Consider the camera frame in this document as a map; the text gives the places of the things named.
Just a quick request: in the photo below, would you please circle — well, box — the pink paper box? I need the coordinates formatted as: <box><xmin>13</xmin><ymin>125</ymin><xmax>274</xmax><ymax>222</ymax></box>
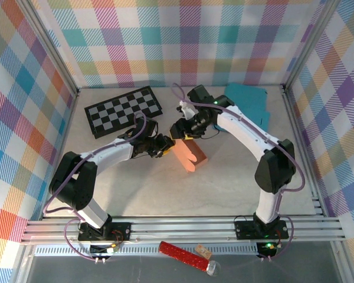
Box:
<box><xmin>172</xmin><ymin>138</ymin><xmax>209</xmax><ymax>174</ymax></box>

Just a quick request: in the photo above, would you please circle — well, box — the teal paper box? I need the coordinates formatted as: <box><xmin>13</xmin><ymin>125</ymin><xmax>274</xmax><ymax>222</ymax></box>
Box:
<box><xmin>214</xmin><ymin>83</ymin><xmax>271</xmax><ymax>132</ymax></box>

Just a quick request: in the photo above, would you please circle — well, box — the small black control box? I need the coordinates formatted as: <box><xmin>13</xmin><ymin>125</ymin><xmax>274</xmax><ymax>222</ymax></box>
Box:
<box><xmin>90</xmin><ymin>243</ymin><xmax>120</xmax><ymax>258</ymax></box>
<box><xmin>255</xmin><ymin>241</ymin><xmax>278</xmax><ymax>259</ymax></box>

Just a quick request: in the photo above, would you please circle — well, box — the black folding chessboard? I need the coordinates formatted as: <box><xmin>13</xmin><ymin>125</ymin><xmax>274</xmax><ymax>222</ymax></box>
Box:
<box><xmin>84</xmin><ymin>85</ymin><xmax>163</xmax><ymax>140</ymax></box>

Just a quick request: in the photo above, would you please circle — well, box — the red glitter toy microphone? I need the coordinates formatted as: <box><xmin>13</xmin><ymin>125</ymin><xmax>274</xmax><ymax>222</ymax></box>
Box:
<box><xmin>158</xmin><ymin>241</ymin><xmax>222</xmax><ymax>278</ymax></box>

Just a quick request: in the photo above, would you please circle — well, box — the brown paper tag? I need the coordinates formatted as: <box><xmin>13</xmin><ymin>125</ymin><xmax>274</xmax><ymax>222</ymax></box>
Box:
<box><xmin>195</xmin><ymin>243</ymin><xmax>211</xmax><ymax>259</ymax></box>

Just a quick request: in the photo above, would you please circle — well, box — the aluminium cross rail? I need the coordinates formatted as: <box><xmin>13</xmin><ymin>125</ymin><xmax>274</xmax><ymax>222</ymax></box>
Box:
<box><xmin>20</xmin><ymin>216</ymin><xmax>348</xmax><ymax>245</ymax></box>

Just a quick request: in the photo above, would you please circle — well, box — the aluminium side rail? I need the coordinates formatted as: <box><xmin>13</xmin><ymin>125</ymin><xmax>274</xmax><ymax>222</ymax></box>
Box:
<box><xmin>40</xmin><ymin>88</ymin><xmax>81</xmax><ymax>221</ymax></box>
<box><xmin>281</xmin><ymin>85</ymin><xmax>328</xmax><ymax>218</ymax></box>

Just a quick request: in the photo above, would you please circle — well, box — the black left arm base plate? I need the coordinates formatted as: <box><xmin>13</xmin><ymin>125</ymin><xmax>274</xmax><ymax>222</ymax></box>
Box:
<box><xmin>77</xmin><ymin>222</ymin><xmax>132</xmax><ymax>241</ymax></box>

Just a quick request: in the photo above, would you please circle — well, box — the slotted grey cable duct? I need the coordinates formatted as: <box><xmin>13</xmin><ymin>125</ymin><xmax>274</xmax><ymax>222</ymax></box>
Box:
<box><xmin>34</xmin><ymin>244</ymin><xmax>262</xmax><ymax>256</ymax></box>

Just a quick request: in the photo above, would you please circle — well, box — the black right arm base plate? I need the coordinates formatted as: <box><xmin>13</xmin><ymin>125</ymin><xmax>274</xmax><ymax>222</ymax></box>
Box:
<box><xmin>234</xmin><ymin>219</ymin><xmax>290</xmax><ymax>240</ymax></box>

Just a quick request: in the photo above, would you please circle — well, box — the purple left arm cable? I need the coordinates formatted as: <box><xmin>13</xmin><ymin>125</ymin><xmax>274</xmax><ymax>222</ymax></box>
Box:
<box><xmin>42</xmin><ymin>111</ymin><xmax>150</xmax><ymax>262</ymax></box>

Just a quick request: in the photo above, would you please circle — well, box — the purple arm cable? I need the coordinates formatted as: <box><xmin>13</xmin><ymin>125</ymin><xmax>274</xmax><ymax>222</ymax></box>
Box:
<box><xmin>171</xmin><ymin>83</ymin><xmax>306</xmax><ymax>262</ymax></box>
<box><xmin>42</xmin><ymin>111</ymin><xmax>150</xmax><ymax>262</ymax></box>

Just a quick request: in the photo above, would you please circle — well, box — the aluminium corner post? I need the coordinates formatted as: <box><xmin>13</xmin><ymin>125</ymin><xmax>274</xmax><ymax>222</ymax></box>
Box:
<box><xmin>16</xmin><ymin>0</ymin><xmax>81</xmax><ymax>97</ymax></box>
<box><xmin>282</xmin><ymin>0</ymin><xmax>342</xmax><ymax>94</ymax></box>

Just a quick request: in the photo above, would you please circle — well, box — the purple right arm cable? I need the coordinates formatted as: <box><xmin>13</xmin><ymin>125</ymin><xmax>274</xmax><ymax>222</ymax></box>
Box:
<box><xmin>171</xmin><ymin>83</ymin><xmax>306</xmax><ymax>262</ymax></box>

